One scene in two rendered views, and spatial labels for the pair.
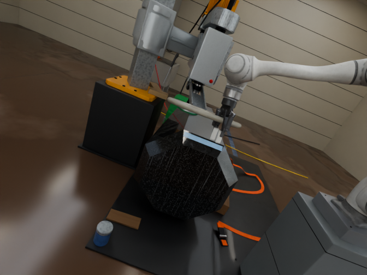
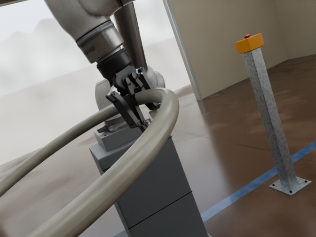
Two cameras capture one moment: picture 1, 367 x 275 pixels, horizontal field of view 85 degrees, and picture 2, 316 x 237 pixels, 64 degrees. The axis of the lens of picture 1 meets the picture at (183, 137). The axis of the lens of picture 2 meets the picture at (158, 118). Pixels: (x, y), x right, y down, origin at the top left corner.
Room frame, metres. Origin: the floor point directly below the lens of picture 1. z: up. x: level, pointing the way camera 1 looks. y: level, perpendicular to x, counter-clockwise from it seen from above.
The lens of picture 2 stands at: (1.18, 0.42, 1.12)
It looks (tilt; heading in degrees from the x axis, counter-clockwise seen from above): 11 degrees down; 254
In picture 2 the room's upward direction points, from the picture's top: 21 degrees counter-clockwise
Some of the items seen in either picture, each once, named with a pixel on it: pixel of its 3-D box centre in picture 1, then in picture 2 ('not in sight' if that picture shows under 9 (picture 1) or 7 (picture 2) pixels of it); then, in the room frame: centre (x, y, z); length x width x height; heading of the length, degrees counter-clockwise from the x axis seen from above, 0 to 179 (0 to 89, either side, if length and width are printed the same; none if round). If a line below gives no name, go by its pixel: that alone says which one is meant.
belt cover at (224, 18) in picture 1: (215, 26); not in sight; (2.24, 0.14, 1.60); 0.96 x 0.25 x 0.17; 11
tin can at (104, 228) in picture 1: (102, 233); not in sight; (0.92, 0.24, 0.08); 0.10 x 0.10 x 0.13
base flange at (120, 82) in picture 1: (136, 87); not in sight; (2.10, 0.68, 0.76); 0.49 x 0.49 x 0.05; 2
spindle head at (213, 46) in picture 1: (207, 58); not in sight; (1.98, 0.09, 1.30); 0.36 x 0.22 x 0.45; 11
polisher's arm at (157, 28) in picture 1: (170, 37); not in sight; (2.24, 0.53, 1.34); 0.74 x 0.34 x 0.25; 133
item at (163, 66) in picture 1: (159, 77); not in sight; (5.05, 1.14, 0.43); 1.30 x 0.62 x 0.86; 3
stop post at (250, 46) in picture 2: not in sight; (269, 115); (0.04, -0.95, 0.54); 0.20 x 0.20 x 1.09; 2
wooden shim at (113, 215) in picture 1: (124, 219); not in sight; (1.14, 0.17, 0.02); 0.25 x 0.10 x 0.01; 96
